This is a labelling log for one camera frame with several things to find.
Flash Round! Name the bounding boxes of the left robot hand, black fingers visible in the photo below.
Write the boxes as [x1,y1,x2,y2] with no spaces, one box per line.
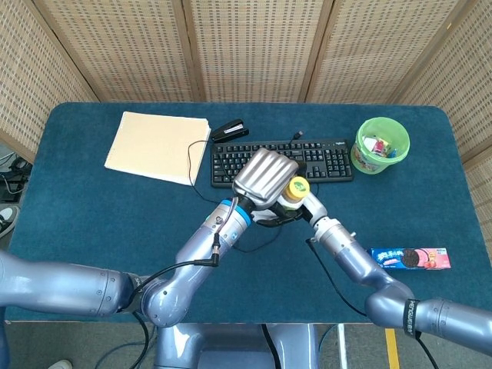
[232,148,307,228]

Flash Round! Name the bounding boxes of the right robot hand, black fingers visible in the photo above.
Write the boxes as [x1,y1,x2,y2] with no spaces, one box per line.
[282,190,328,226]

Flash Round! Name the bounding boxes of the small yellow-capped bottle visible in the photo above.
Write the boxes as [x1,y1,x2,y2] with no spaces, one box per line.
[278,175,311,211]

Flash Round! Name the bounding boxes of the black computer keyboard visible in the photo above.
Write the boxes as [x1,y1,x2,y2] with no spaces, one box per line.
[210,138,354,189]

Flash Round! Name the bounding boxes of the black stapler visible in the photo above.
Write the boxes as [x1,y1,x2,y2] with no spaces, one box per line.
[211,118,250,144]

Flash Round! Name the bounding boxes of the green plastic bucket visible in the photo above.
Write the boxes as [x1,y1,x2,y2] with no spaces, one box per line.
[350,117,411,176]

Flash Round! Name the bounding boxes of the blue pink cookie package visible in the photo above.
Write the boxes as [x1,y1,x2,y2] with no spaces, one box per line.
[367,247,453,271]

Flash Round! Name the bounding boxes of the cream paper folder stack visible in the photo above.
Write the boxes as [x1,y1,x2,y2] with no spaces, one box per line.
[104,111,212,187]

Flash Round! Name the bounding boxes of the woven folding screen panel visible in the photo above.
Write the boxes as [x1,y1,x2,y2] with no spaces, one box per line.
[299,0,477,105]
[182,0,335,103]
[34,0,204,103]
[0,0,101,162]
[460,151,492,241]
[391,0,492,162]

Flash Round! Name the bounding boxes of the white pole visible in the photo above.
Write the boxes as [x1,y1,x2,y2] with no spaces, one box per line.
[336,324,349,369]

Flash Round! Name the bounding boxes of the yellow floor tape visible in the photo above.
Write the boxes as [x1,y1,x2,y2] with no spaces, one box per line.
[384,328,401,369]

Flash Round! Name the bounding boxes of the silver-blue robot torso base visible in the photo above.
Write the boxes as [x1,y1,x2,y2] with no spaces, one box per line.
[153,322,320,369]

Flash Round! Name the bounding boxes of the dark blue table mat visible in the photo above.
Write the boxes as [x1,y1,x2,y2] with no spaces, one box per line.
[8,101,481,324]

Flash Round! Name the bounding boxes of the grey sneaker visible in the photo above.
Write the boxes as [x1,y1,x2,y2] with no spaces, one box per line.
[0,205,21,238]

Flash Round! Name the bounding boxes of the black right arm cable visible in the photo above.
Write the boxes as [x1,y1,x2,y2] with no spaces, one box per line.
[305,237,440,369]

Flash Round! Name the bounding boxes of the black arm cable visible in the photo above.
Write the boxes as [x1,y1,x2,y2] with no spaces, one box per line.
[129,198,236,369]
[305,237,440,369]

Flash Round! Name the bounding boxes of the thin black keyboard cable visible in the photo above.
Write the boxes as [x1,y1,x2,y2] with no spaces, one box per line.
[187,130,320,254]

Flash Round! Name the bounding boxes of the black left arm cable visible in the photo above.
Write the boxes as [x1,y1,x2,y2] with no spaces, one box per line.
[129,198,236,369]

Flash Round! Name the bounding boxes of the black torso cable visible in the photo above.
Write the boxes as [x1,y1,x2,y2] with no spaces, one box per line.
[261,324,278,369]

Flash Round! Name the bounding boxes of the black velcro strap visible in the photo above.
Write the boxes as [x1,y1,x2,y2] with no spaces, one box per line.
[401,298,421,340]

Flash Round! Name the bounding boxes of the blue floor cable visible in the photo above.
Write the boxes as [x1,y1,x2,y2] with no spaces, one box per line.
[95,326,157,369]

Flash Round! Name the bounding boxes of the black equipment with cables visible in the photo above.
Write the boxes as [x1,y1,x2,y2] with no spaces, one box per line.
[0,153,34,203]

